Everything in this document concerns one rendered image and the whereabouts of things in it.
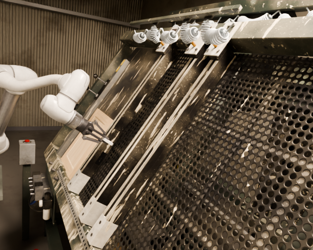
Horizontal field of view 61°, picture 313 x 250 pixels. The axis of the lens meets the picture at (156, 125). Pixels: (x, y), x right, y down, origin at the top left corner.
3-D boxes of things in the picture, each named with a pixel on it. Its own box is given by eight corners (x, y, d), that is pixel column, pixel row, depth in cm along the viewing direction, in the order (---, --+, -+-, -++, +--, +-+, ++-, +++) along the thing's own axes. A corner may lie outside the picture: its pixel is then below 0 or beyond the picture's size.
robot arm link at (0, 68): (-5, 67, 147) (18, 69, 159) (-23, 57, 154) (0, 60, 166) (-8, 90, 151) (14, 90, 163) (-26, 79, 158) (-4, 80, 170)
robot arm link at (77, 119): (76, 112, 135) (85, 118, 138) (73, 108, 143) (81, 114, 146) (65, 126, 135) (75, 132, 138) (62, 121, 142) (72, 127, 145)
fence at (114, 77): (60, 154, 218) (56, 152, 216) (127, 61, 223) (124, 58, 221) (61, 156, 214) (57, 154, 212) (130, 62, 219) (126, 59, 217)
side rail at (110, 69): (62, 147, 242) (51, 141, 236) (131, 51, 248) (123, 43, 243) (63, 149, 237) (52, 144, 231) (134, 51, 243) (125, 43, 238)
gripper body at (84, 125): (75, 131, 138) (89, 140, 143) (84, 118, 139) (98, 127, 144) (72, 127, 145) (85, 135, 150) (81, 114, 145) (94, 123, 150)
